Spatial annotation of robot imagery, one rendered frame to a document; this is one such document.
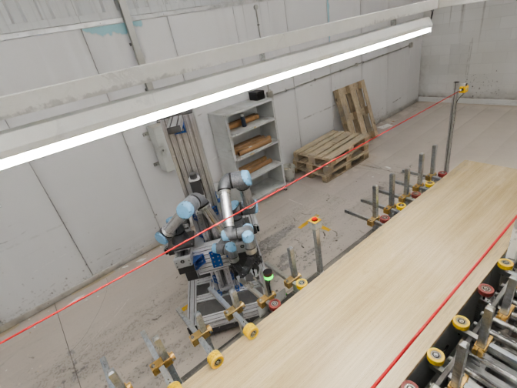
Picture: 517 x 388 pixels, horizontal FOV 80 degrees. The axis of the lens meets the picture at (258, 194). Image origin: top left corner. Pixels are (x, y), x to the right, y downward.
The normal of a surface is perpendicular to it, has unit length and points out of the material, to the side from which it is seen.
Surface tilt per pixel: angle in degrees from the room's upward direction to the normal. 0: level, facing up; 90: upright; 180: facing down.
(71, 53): 90
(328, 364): 0
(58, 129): 61
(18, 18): 90
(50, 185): 90
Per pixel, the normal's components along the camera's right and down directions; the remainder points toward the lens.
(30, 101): 0.61, 0.28
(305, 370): -0.18, -0.87
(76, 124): 0.44, -0.18
